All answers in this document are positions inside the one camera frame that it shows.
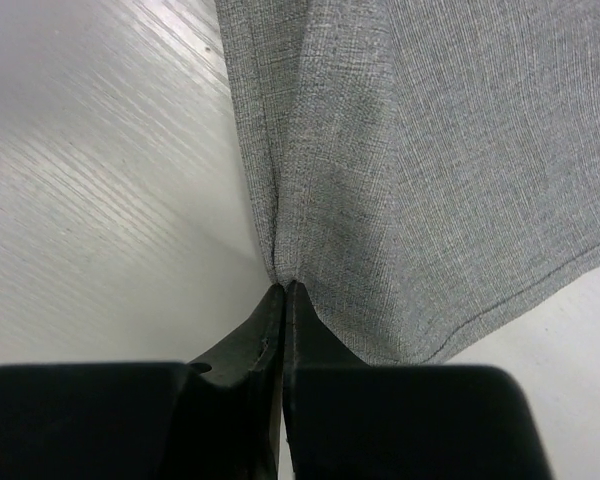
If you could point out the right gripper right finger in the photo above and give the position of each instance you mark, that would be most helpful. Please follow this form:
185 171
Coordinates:
346 419

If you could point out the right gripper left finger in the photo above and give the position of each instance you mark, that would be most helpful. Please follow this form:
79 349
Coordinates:
216 417

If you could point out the grey cloth napkin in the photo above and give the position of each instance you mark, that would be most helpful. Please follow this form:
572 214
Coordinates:
430 170

